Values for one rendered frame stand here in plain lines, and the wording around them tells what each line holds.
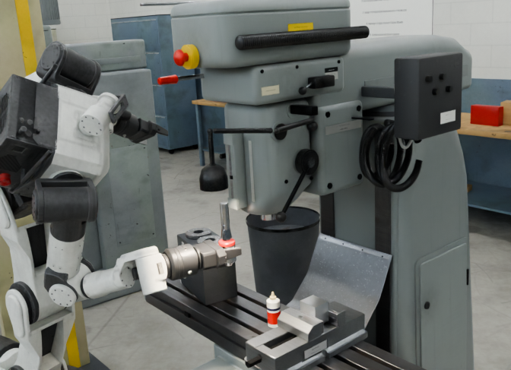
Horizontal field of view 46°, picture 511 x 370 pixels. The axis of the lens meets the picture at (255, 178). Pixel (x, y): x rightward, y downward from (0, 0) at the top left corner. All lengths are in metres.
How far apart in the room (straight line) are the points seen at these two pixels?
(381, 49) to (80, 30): 9.66
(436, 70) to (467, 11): 4.55
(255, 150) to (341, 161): 0.29
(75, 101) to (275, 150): 0.56
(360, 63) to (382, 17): 4.96
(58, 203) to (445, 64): 1.05
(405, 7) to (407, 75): 4.98
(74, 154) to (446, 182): 1.18
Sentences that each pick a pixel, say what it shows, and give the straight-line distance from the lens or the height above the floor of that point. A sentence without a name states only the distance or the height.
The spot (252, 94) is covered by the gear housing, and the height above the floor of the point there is 1.66.
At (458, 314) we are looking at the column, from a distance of 2.31.
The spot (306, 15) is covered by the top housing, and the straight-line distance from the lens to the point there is 1.63.
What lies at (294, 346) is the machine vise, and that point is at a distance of 1.66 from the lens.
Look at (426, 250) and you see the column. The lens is 2.08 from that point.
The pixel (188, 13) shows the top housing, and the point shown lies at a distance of 1.55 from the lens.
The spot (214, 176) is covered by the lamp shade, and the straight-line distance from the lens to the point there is 1.51.
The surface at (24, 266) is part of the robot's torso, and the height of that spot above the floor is 1.14.
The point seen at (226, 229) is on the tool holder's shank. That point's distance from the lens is 1.71.
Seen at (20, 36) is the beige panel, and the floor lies 1.83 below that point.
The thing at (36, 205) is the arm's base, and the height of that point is 1.43.
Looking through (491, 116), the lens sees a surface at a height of 0.96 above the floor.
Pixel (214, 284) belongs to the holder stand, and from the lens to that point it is 2.04.
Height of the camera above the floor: 1.84
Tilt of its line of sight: 14 degrees down
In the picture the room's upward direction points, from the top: 3 degrees counter-clockwise
